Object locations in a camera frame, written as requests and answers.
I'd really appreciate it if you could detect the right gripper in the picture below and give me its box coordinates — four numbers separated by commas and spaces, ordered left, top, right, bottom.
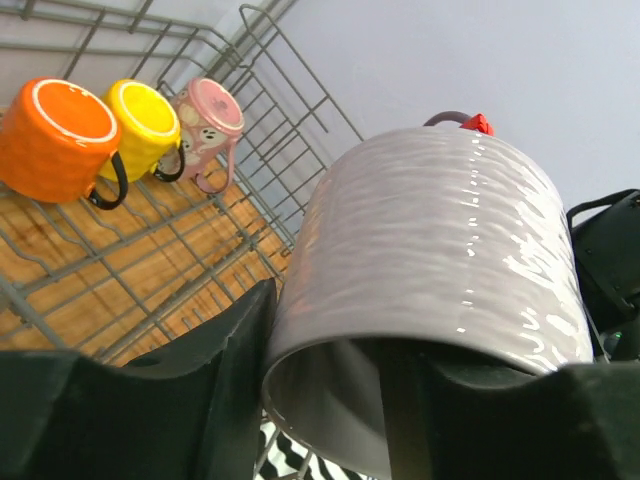
566, 189, 639, 362

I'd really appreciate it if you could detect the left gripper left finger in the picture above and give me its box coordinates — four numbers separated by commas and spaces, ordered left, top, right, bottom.
1, 280, 277, 479

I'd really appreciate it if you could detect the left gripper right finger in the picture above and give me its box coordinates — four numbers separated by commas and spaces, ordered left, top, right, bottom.
361, 339, 639, 479

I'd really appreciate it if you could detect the lilac grey mug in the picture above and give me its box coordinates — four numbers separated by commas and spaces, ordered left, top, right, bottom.
262, 127, 594, 479

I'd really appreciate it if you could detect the yellow enamel mug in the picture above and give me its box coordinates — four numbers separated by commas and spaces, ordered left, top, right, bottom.
102, 79, 185, 183

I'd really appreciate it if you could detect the pink ghost pattern mug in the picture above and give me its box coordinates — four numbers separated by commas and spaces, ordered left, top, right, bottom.
158, 77, 245, 194

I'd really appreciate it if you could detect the orange glass mug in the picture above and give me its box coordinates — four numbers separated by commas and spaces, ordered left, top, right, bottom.
1, 77, 129, 210

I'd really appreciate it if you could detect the black white striped cloth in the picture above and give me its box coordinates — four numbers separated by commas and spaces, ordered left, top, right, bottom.
254, 418, 368, 480

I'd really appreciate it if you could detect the grey wire dish rack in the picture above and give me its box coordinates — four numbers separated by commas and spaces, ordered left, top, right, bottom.
1, 1, 361, 364

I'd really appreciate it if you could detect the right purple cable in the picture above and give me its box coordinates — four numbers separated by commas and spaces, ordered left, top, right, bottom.
423, 110, 474, 129

